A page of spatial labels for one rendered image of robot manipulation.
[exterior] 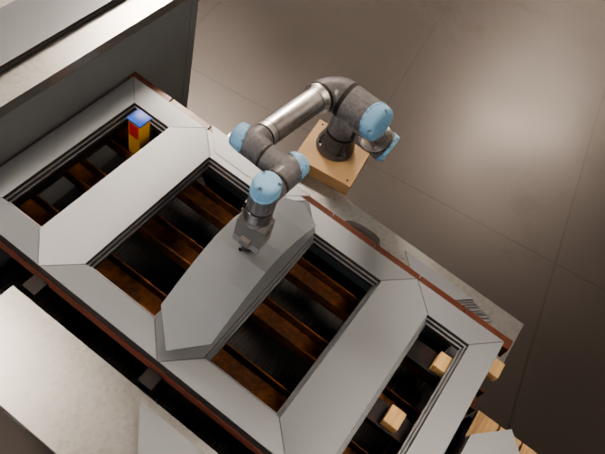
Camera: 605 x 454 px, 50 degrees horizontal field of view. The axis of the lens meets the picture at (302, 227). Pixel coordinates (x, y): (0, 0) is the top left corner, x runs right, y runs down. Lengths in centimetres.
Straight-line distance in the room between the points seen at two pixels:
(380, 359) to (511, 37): 325
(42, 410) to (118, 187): 70
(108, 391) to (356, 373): 70
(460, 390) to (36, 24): 173
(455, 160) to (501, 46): 118
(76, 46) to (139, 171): 44
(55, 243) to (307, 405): 87
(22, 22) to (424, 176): 219
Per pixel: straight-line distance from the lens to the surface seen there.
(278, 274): 200
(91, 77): 231
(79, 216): 206
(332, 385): 189
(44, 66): 219
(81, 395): 192
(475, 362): 209
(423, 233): 336
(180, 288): 182
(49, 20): 230
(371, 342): 197
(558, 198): 395
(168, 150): 221
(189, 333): 181
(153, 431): 185
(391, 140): 231
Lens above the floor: 257
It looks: 54 degrees down
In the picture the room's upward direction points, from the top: 22 degrees clockwise
